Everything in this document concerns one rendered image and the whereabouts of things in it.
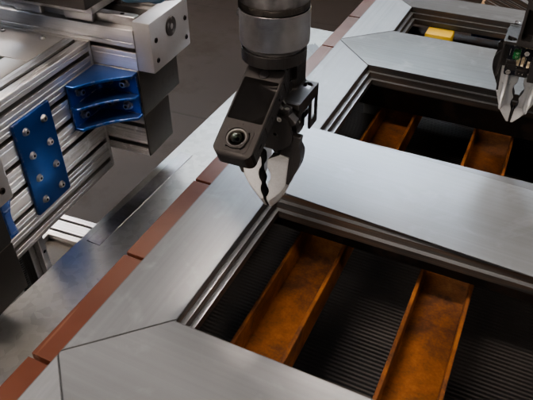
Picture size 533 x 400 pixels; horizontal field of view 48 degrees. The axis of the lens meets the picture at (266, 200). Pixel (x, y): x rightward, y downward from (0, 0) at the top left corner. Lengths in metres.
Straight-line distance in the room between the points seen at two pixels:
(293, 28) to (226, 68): 2.48
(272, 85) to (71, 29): 0.56
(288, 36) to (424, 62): 0.66
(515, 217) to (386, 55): 0.51
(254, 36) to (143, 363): 0.36
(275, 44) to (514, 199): 0.45
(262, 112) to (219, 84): 2.33
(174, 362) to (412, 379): 0.35
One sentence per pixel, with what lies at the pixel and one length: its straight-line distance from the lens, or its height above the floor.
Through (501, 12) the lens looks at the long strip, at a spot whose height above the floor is 0.85.
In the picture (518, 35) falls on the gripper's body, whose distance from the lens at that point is 0.90.
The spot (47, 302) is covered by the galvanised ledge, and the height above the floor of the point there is 0.68.
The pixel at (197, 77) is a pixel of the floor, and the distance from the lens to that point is 3.02.
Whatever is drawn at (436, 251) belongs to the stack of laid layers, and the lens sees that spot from 0.82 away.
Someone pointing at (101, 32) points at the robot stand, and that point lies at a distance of 1.09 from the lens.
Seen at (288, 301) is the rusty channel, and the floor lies 0.68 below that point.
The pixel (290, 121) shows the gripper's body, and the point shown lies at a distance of 0.66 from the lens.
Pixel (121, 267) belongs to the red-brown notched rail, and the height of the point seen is 0.83.
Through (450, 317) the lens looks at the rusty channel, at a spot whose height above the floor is 0.68.
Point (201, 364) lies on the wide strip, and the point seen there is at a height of 0.85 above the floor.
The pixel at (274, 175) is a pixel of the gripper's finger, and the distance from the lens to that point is 0.71.
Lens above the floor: 1.38
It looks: 39 degrees down
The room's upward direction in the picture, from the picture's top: straight up
